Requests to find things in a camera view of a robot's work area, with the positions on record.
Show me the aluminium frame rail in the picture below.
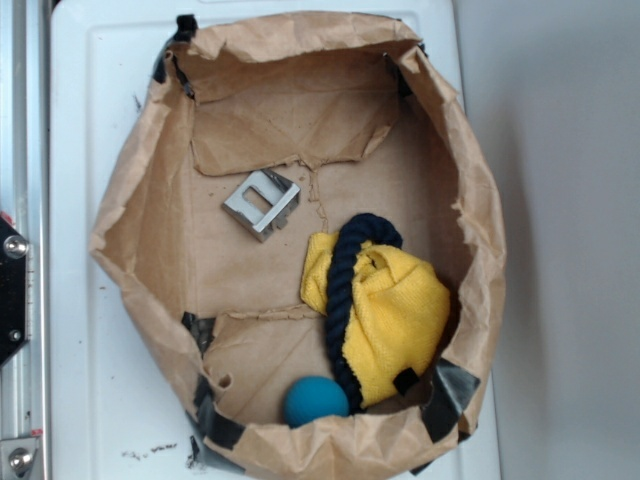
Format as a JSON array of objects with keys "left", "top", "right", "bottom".
[{"left": 1, "top": 1, "right": 53, "bottom": 479}]

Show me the white plastic tray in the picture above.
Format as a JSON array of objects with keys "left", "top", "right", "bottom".
[{"left": 47, "top": 1, "right": 462, "bottom": 479}]

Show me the dark navy rope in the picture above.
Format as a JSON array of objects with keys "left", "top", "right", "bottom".
[{"left": 324, "top": 213, "right": 404, "bottom": 415}]

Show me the blue rubber ball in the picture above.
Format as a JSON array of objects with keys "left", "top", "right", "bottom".
[{"left": 283, "top": 376, "right": 350, "bottom": 428}]

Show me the brown paper bag bin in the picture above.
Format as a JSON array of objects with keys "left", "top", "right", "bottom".
[{"left": 90, "top": 12, "right": 506, "bottom": 479}]

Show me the yellow microfiber cloth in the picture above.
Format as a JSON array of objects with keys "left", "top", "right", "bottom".
[{"left": 300, "top": 233, "right": 451, "bottom": 412}]

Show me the black mounting plate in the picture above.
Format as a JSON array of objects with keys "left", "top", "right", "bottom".
[{"left": 0, "top": 211, "right": 30, "bottom": 367}]

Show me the silver metal bracket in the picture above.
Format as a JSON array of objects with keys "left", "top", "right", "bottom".
[{"left": 222, "top": 169, "right": 301, "bottom": 242}]

